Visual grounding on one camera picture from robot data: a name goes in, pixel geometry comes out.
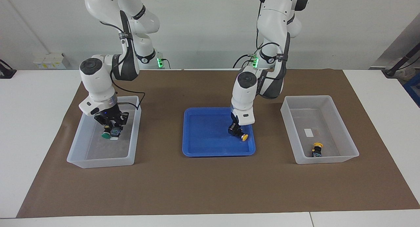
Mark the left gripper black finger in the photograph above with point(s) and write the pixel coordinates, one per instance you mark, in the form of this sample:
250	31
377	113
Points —
233	130
241	132

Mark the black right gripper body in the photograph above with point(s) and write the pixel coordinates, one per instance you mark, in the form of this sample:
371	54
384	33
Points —
111	117

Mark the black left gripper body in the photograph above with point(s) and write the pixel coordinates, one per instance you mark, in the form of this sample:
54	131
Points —
234	119

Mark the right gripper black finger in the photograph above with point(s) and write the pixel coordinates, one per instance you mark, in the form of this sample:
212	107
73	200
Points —
118	125
108	126

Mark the yellow push button switch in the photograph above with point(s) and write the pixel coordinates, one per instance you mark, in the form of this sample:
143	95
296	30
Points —
317	151
244	138

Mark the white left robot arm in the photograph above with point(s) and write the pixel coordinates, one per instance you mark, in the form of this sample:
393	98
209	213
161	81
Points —
244	99

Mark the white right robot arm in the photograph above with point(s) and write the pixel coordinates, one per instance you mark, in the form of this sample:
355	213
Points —
95	82

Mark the blue plastic tray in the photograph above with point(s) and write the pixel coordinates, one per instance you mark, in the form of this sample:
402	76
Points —
210	135

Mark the translucent white plastic box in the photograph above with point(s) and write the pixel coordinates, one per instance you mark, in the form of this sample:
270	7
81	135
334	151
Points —
328	122
98	154

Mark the brown table mat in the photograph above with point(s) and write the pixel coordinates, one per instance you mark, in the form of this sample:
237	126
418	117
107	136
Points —
210	187

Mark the black clamp stand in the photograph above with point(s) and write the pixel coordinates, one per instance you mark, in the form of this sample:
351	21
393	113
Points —
6	73

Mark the black pole stand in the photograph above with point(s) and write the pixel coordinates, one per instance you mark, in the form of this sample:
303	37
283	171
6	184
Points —
393	71

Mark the blue crate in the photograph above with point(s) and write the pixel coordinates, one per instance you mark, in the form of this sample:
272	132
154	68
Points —
415	92

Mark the white wall socket boxes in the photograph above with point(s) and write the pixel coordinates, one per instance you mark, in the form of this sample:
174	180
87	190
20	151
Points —
49	61

